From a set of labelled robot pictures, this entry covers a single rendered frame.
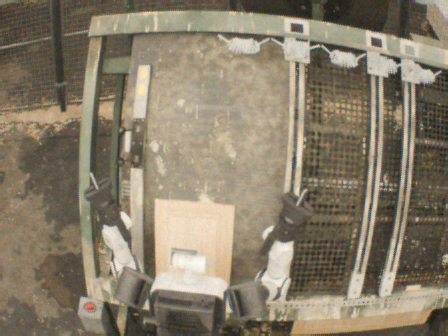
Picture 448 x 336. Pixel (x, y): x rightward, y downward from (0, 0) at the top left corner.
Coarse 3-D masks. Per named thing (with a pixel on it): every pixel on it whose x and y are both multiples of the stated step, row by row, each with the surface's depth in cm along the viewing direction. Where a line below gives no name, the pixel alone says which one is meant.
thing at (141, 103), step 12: (144, 96) 267; (144, 108) 268; (144, 132) 271; (144, 144) 272; (144, 156) 274; (132, 168) 272; (144, 168) 276; (132, 180) 273; (132, 192) 274; (132, 204) 275; (132, 216) 276; (132, 228) 277; (132, 240) 278; (132, 252) 279; (144, 252) 282; (144, 264) 282
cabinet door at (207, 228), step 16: (160, 208) 277; (176, 208) 276; (192, 208) 275; (208, 208) 275; (224, 208) 274; (160, 224) 278; (176, 224) 277; (192, 224) 277; (208, 224) 276; (224, 224) 275; (160, 240) 279; (176, 240) 279; (192, 240) 278; (208, 240) 278; (224, 240) 277; (160, 256) 280; (208, 256) 279; (224, 256) 278; (160, 272) 282; (176, 272) 282; (208, 272) 280; (224, 272) 279
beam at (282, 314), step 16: (96, 288) 284; (112, 288) 283; (432, 288) 274; (368, 304) 275; (384, 304) 274; (400, 304) 273; (416, 304) 273; (432, 304) 272; (272, 320) 279; (288, 320) 278; (304, 320) 278
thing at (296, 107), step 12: (288, 24) 250; (300, 48) 242; (288, 60) 253; (300, 60) 252; (300, 72) 257; (300, 84) 258; (300, 96) 259; (288, 108) 264; (300, 108) 260; (300, 120) 260; (288, 132) 262; (300, 132) 261; (288, 144) 263; (300, 144) 262; (288, 156) 263; (300, 156) 263; (288, 168) 264; (300, 168) 264; (288, 180) 265; (288, 264) 271; (288, 276) 272; (276, 300) 275
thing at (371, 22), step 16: (240, 0) 298; (256, 0) 297; (272, 0) 296; (288, 0) 293; (304, 0) 292; (320, 0) 286; (336, 0) 288; (352, 0) 287; (368, 0) 284; (384, 0) 282; (288, 16) 302; (304, 16) 300; (336, 16) 296; (352, 16) 294; (368, 16) 292; (384, 16) 290
